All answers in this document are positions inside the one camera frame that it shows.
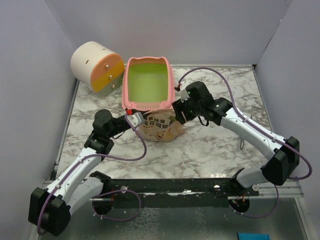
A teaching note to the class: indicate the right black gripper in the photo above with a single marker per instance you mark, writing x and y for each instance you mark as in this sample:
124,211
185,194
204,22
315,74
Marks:
179,107

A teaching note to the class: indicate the cream orange cylindrical container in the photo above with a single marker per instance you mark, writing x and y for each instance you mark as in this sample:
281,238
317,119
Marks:
98,67

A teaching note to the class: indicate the pink green litter box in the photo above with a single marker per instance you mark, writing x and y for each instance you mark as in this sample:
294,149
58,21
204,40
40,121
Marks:
148,84

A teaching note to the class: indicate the blue object at bottom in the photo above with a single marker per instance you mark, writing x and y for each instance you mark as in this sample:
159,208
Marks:
252,236

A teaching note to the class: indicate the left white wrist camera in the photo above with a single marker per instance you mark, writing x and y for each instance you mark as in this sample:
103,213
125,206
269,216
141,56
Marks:
134,117

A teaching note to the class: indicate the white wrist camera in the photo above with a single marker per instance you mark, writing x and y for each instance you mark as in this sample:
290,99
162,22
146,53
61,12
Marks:
182,92
134,117

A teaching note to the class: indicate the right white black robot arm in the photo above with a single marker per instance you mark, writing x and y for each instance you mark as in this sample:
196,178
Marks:
281,153

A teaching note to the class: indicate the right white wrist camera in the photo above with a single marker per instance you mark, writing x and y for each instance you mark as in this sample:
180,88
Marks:
182,92

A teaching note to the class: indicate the clear plastic litter scoop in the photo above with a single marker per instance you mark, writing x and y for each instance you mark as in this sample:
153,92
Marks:
241,143

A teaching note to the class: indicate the beige cat litter bag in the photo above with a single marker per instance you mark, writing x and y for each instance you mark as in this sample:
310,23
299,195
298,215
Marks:
161,126

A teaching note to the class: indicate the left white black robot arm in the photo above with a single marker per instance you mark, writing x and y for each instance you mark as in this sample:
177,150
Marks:
51,208

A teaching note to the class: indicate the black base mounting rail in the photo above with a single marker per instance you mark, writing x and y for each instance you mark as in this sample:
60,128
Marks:
170,192

